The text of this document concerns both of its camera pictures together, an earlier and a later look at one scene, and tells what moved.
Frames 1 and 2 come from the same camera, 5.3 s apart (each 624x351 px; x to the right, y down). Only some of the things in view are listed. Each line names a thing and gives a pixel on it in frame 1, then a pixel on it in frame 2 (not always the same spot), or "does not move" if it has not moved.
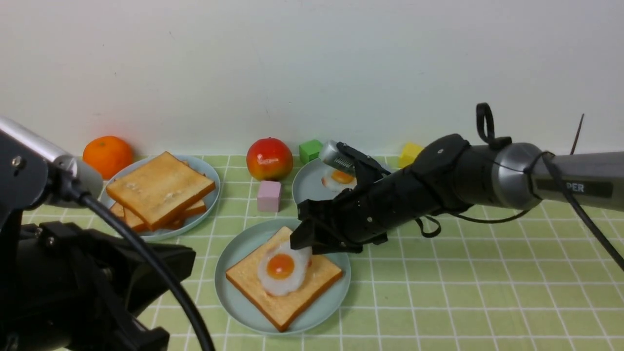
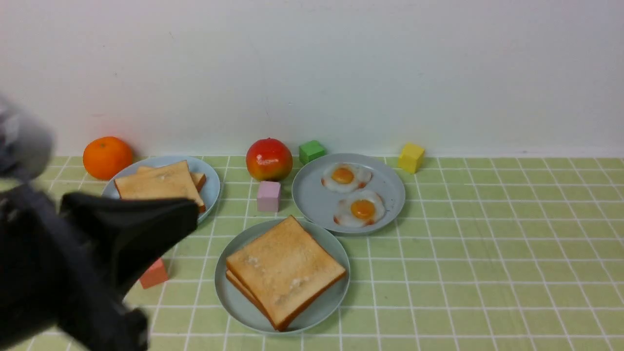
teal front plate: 239,243 does not move
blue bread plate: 125,168 does not move
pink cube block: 268,196 does not move
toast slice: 159,191 → 283,270
